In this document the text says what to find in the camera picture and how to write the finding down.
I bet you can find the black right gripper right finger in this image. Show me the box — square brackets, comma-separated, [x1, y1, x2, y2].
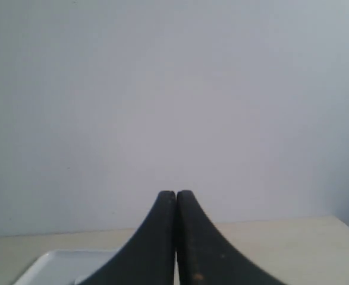
[175, 190, 283, 285]

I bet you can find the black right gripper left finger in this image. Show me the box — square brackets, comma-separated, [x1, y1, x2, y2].
[81, 191, 177, 285]

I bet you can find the white plastic tray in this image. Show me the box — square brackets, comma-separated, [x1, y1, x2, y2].
[15, 248, 179, 284]

